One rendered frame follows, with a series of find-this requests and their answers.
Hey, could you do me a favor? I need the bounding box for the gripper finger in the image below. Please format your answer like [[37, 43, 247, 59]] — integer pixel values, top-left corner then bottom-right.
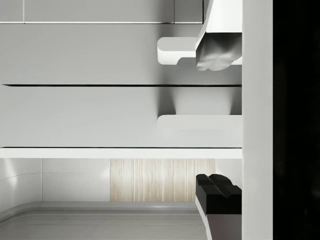
[[195, 0, 243, 72], [194, 173, 243, 240]]

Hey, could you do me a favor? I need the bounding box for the white cabinet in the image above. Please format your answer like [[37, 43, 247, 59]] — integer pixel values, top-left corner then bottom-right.
[[0, 0, 243, 159]]

